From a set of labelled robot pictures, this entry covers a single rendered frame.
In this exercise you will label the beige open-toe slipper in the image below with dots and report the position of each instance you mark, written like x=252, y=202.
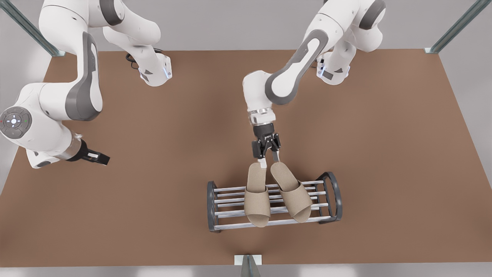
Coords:
x=294, y=196
x=256, y=204

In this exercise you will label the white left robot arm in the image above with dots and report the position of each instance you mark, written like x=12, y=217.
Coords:
x=286, y=79

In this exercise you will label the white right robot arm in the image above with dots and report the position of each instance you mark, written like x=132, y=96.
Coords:
x=57, y=100

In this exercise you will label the silver frame post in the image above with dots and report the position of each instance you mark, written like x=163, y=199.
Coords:
x=457, y=27
x=249, y=265
x=29, y=27

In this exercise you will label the grey metal shoe rack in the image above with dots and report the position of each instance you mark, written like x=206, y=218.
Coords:
x=230, y=213

